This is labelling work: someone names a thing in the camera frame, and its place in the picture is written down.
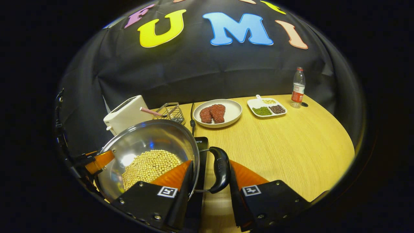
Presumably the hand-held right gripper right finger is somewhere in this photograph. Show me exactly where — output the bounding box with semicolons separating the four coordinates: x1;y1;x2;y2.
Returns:
229;160;311;232

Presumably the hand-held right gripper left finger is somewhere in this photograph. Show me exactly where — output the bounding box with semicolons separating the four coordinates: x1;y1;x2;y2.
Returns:
111;160;194;232

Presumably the black induction cooktop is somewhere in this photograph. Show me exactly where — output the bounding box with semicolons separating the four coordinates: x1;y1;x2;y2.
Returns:
181;136;209;233

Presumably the stainless steel pot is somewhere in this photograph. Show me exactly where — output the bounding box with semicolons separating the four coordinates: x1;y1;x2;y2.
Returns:
95;119;231;203

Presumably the pile of yellow soybeans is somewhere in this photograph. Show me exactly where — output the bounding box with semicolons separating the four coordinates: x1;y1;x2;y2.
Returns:
122;150;182;191

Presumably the white toaster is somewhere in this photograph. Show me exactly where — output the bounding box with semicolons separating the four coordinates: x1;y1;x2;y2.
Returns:
103;95;153;136

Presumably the red meat slice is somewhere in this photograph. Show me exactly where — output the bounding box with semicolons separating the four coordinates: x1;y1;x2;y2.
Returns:
200;106;214;124
210;104;226;124

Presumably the white round plate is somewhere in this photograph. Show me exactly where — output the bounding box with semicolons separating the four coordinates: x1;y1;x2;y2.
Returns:
193;99;243;128

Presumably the pile of green beans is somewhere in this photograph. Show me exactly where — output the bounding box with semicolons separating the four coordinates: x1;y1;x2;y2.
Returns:
252;106;273;116

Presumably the white divided dish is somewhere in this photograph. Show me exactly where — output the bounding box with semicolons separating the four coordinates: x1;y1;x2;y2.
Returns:
247;94;288;118

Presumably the clear water bottle, red label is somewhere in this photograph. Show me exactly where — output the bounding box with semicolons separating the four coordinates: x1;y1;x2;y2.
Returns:
290;67;306;108

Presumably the black backdrop cloth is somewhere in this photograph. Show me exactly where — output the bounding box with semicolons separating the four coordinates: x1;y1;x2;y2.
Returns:
58;0;366;156

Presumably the black power cable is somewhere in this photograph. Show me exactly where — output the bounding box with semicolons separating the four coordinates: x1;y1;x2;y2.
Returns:
190;102;196;136

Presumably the wire basket, red striped handle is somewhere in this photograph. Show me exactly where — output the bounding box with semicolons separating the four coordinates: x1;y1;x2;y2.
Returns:
140;102;185;124

